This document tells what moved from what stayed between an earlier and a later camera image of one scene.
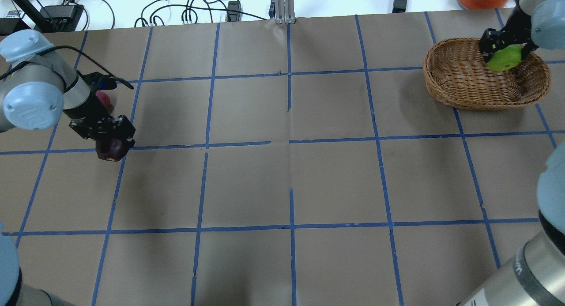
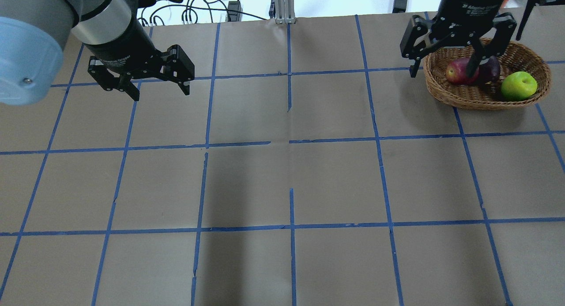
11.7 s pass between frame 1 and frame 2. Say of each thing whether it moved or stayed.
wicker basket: stayed
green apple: moved
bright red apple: moved
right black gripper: moved
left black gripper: moved
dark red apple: moved
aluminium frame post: stayed
